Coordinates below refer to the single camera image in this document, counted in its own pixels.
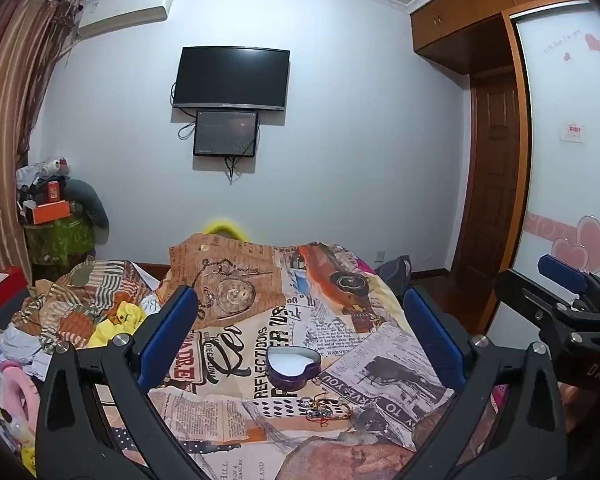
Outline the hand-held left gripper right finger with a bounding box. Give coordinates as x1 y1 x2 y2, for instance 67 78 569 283
402 285 567 480

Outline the yellow round object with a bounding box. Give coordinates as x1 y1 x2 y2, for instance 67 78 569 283
202 217 251 242

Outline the dark bag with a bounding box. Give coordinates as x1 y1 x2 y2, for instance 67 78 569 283
375 255 413 298

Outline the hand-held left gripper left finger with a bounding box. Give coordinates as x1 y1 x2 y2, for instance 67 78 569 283
35 284 216 480

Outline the purple heart-shaped tin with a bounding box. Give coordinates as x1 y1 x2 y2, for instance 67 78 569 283
265 346 322 393

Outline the pink plush item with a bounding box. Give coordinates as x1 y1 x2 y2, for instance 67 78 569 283
0 359 43 433

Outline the pile of mixed jewelry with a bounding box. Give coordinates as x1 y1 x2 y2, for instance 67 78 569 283
299 394 355 427

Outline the orange box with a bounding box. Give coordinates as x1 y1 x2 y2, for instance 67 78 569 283
30 201 73 225

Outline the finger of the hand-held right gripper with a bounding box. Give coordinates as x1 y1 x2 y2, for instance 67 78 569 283
495 269 583 361
537 254 600 311

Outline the white air conditioner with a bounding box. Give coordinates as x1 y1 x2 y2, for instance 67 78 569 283
76 0 176 38

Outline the small black wall monitor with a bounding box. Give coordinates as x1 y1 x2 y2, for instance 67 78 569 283
192 110 260 158

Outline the yellow cloth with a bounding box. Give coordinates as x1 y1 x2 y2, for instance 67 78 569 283
87 301 148 350

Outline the black monitor cable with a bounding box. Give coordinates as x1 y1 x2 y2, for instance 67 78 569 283
222 156 245 185

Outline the newspaper print blanket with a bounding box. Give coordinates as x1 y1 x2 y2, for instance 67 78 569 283
145 232 511 480

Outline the brown striped curtain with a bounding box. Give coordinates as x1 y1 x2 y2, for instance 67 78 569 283
0 0 83 328

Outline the wooden overhead cabinet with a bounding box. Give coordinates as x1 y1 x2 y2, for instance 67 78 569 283
410 0 588 76

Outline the red and white box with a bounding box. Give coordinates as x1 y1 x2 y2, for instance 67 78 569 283
0 266 31 328

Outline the black wall television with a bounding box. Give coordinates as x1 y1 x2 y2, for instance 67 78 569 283
172 46 291 112

